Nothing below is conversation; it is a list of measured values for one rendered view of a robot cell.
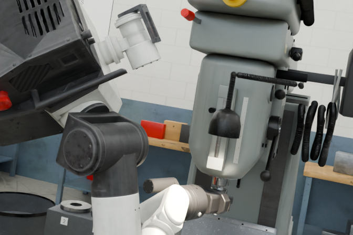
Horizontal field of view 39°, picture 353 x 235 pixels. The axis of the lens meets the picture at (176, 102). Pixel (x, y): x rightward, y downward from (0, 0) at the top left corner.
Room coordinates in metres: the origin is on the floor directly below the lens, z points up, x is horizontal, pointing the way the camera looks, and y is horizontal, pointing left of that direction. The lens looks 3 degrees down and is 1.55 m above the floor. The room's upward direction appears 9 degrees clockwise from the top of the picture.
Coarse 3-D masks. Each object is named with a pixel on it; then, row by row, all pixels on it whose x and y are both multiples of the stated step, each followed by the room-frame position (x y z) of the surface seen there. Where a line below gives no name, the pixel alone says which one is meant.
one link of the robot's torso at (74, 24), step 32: (0, 0) 0.92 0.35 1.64; (32, 0) 1.01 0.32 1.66; (64, 0) 0.89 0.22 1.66; (0, 32) 0.89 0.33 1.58; (32, 32) 0.87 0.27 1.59; (64, 32) 0.86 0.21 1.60; (96, 32) 1.15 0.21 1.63; (0, 64) 0.87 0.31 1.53; (32, 64) 0.86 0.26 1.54; (64, 64) 0.89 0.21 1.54; (96, 64) 0.92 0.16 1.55; (0, 96) 0.88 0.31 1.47; (32, 96) 0.91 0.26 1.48; (64, 96) 0.90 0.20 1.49; (96, 96) 0.96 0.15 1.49; (0, 128) 0.97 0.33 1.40; (32, 128) 0.99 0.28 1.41
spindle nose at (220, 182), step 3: (213, 177) 1.35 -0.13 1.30; (213, 180) 1.35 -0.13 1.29; (216, 180) 1.34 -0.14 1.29; (219, 180) 1.34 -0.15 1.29; (222, 180) 1.34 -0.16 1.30; (225, 180) 1.34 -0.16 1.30; (228, 180) 1.35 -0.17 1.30; (213, 183) 1.35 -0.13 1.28; (216, 183) 1.34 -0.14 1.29; (219, 183) 1.34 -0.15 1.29; (222, 183) 1.34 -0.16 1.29; (225, 183) 1.34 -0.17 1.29; (228, 183) 1.35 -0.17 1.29; (225, 186) 1.34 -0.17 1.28
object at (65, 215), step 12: (60, 204) 1.43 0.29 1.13; (72, 204) 1.46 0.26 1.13; (84, 204) 1.46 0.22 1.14; (48, 216) 1.40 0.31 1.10; (60, 216) 1.39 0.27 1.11; (72, 216) 1.38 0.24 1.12; (84, 216) 1.39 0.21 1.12; (48, 228) 1.40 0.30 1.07; (60, 228) 1.39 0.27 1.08; (72, 228) 1.38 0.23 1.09; (84, 228) 1.37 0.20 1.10
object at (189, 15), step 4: (184, 8) 1.13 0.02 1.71; (184, 12) 1.13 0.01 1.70; (188, 12) 1.13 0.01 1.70; (192, 12) 1.17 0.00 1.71; (184, 16) 1.13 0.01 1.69; (188, 16) 1.14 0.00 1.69; (192, 16) 1.16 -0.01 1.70; (188, 20) 1.18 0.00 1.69; (196, 20) 1.23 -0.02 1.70; (200, 20) 1.26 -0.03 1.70
